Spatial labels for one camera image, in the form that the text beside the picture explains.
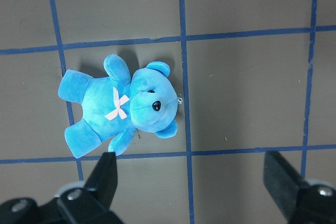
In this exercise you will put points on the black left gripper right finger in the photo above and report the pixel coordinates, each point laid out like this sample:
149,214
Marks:
300,200

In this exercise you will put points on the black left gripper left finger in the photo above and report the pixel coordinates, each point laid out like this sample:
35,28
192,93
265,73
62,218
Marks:
89,203

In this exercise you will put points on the blue teddy bear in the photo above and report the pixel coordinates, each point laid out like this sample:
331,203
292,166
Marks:
116,106

